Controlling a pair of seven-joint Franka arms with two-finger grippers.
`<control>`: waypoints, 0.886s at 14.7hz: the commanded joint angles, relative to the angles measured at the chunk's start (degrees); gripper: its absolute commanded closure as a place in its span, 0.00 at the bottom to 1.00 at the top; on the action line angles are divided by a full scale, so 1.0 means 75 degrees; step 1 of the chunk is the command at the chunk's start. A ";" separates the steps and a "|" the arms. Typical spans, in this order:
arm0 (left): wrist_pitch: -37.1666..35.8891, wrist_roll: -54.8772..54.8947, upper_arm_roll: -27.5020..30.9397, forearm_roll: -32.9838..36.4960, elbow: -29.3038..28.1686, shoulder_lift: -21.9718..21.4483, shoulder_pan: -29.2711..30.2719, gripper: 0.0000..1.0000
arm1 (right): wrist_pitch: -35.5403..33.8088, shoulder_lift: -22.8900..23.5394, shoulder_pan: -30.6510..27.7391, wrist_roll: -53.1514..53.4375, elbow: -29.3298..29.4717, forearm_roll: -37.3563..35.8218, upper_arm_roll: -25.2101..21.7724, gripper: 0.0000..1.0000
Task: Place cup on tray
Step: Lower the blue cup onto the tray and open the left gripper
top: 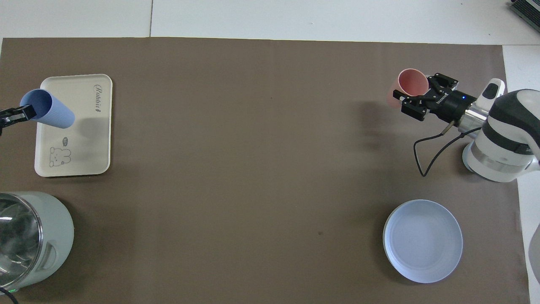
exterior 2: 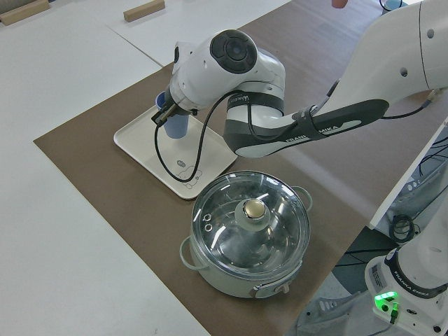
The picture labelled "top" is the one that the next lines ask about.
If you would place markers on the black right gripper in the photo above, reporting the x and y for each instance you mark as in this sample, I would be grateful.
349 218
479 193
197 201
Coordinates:
451 104

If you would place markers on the pink cup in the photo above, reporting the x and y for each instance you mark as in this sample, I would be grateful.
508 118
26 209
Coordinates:
411 82

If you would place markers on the blue ribbed cup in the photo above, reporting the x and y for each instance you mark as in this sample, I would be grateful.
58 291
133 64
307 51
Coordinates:
57 112

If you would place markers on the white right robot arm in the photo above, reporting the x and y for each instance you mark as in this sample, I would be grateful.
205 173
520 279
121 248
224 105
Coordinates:
502 143

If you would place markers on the cream rabbit print tray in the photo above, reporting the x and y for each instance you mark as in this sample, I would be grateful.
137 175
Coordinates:
90 143

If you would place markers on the glass pot lid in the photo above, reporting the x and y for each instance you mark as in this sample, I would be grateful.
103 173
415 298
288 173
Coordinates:
19 240

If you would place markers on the pale green electric pot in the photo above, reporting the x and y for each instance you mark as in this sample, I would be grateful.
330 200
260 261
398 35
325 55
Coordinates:
55 236

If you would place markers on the dark laptop keyboard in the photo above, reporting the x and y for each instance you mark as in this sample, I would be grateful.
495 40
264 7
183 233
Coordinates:
527 6

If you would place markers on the pale blue plate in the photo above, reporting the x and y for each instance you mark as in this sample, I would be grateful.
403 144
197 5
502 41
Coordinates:
422 240

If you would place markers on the brown table mat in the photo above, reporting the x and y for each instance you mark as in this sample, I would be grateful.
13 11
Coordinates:
253 169

